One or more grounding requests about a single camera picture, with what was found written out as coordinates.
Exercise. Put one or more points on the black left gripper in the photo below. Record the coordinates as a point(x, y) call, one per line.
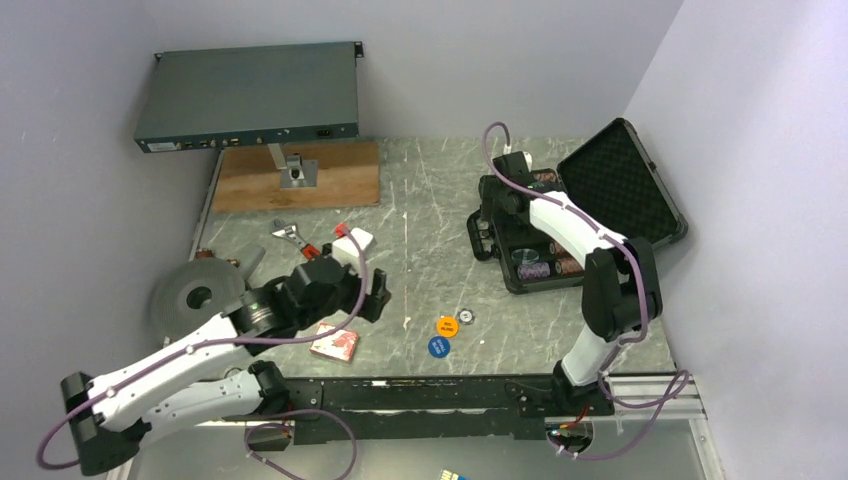
point(372, 303)

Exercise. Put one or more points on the red playing card deck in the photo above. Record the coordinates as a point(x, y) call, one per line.
point(340, 346)

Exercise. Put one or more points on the orange big blind button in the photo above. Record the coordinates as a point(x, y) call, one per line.
point(447, 326)

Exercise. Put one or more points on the blue small blind button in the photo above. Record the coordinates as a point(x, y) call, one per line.
point(439, 347)

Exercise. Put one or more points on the blue poker chip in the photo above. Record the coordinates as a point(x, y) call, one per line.
point(465, 316)

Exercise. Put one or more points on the purple chip stack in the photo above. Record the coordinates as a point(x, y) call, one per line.
point(533, 271)

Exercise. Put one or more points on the orange chip stack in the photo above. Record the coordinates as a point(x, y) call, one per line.
point(567, 266)

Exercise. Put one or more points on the black poker case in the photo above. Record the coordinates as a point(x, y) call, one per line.
point(611, 177)

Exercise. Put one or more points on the clear dealer button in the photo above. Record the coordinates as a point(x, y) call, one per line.
point(525, 256)

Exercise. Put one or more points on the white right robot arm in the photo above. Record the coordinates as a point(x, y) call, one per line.
point(620, 293)

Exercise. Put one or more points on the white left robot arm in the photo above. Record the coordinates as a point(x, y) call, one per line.
point(215, 371)

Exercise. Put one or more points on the grey cylinder part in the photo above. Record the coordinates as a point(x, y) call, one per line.
point(249, 259)

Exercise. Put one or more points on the wooden board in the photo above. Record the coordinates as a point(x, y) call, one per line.
point(349, 175)

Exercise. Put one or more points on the grey filament spool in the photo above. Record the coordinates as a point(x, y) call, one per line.
point(190, 295)

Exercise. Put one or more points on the grey rack server unit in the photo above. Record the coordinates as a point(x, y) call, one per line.
point(247, 96)

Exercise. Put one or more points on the red handled adjustable wrench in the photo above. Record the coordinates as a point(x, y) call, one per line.
point(290, 233)

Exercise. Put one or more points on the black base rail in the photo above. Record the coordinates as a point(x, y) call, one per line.
point(522, 407)

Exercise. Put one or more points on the metal stand bracket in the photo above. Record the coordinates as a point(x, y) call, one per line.
point(295, 171)

